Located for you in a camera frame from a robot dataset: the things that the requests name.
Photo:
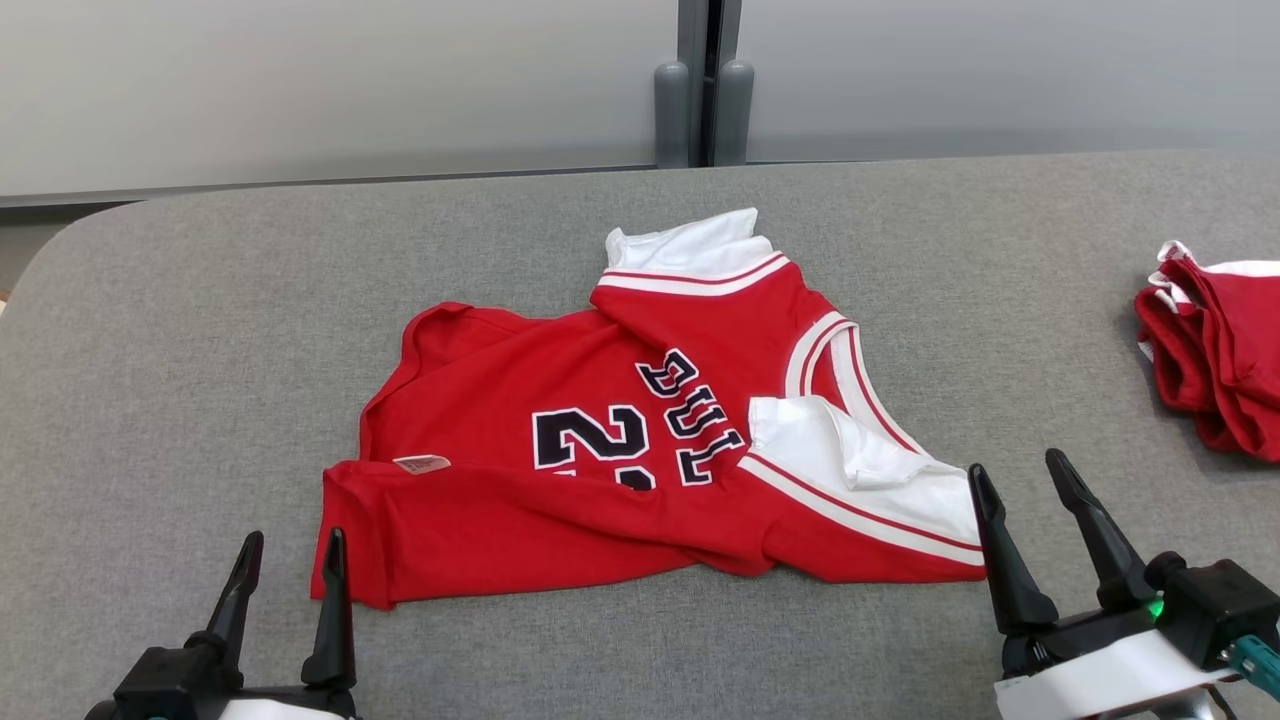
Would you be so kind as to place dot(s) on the grey partition post with foot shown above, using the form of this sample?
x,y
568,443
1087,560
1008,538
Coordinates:
x,y
672,120
735,120

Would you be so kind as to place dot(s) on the teal right camera connector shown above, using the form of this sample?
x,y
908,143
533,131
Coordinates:
x,y
1258,665

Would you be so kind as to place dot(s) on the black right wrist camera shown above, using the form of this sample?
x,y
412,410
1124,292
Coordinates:
x,y
1220,610

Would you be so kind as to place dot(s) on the red basketball jersey white sleeves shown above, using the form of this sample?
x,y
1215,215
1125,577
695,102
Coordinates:
x,y
500,400

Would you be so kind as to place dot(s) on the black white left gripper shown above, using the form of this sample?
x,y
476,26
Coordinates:
x,y
170,690

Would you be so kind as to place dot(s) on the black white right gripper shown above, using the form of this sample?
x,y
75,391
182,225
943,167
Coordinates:
x,y
1100,680

